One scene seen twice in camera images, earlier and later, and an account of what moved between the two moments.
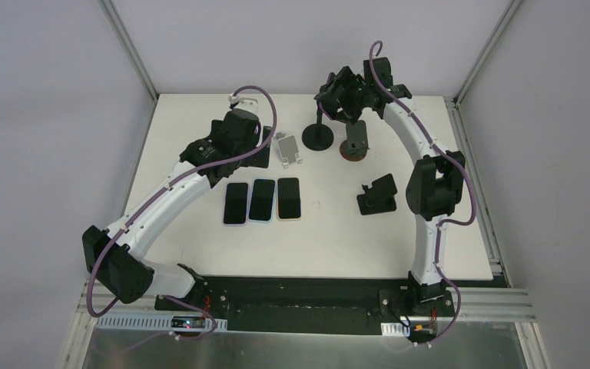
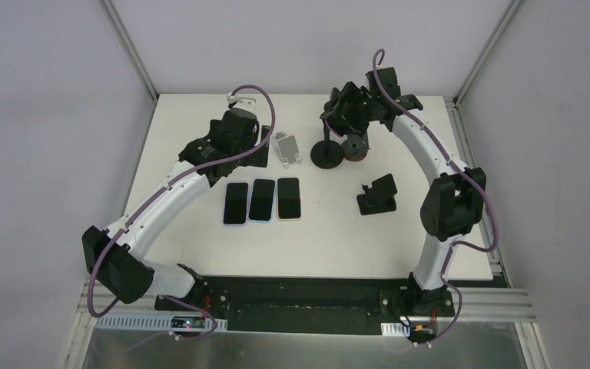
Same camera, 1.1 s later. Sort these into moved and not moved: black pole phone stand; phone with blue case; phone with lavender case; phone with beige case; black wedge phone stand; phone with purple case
Moved: phone with purple case; black pole phone stand
Not moved: black wedge phone stand; phone with blue case; phone with beige case; phone with lavender case
